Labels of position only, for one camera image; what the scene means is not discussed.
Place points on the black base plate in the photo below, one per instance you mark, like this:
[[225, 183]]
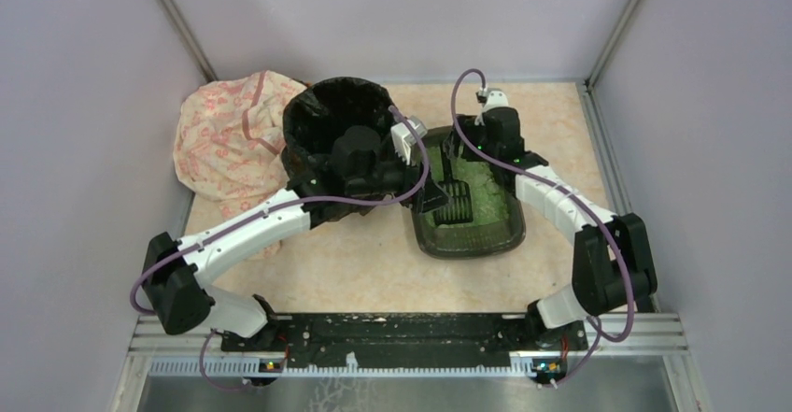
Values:
[[404, 340]]

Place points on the black litter scoop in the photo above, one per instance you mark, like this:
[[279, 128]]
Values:
[[459, 209]]

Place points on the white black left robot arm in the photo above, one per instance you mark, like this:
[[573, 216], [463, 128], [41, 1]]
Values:
[[177, 282]]

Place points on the aluminium rail frame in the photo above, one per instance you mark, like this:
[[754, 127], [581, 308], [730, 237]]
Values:
[[197, 353]]

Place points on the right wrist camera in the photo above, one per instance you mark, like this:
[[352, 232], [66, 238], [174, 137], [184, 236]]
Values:
[[489, 98]]

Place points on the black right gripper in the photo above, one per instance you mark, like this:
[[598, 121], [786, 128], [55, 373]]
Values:
[[462, 147]]

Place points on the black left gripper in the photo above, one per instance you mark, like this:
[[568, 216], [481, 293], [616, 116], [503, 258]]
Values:
[[418, 185]]

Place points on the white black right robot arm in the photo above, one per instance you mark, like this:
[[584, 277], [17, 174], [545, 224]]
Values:
[[612, 261]]

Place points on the dark grey litter box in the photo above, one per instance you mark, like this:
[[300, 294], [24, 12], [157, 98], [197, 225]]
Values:
[[468, 243]]

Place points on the green cat litter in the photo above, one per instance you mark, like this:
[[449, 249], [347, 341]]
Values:
[[490, 202]]

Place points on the pink patterned cloth bag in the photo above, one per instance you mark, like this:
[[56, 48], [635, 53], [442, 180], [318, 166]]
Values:
[[228, 144]]

